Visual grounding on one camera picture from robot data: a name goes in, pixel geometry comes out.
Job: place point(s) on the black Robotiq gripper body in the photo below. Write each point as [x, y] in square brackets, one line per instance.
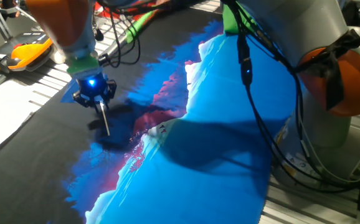
[91, 87]

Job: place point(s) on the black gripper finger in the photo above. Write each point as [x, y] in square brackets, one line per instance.
[85, 101]
[111, 90]

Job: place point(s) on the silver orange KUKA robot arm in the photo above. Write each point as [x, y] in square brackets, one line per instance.
[307, 25]

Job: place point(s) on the orange black teach pendant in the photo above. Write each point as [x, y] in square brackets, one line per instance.
[21, 53]

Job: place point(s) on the red cloth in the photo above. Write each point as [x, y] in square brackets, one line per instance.
[142, 6]

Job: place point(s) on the printed landscape cloth mat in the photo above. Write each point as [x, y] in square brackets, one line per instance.
[198, 174]

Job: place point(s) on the green crumpled cloth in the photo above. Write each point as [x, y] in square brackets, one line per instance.
[230, 21]

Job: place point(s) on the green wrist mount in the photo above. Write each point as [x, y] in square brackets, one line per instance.
[83, 67]

